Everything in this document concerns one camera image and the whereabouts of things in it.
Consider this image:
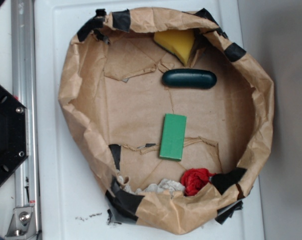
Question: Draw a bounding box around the aluminium extrusion rail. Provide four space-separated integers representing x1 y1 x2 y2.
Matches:
10 0 43 240

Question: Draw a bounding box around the brown paper bag bin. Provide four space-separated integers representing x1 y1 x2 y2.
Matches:
59 7 274 235

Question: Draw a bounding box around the white paper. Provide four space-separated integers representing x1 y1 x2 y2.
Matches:
112 170 186 197

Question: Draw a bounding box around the yellow sponge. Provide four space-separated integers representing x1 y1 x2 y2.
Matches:
153 29 195 66

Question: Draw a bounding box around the metal corner bracket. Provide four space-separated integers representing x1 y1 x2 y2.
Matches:
5 206 37 240

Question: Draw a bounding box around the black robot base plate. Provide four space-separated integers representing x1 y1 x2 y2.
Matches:
0 85 28 187

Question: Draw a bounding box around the green rectangular box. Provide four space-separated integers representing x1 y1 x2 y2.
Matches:
159 113 187 162

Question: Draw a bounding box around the dark green oval case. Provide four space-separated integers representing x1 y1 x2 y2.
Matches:
162 68 217 89

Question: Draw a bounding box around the red crumpled cloth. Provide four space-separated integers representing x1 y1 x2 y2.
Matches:
180 168 215 196

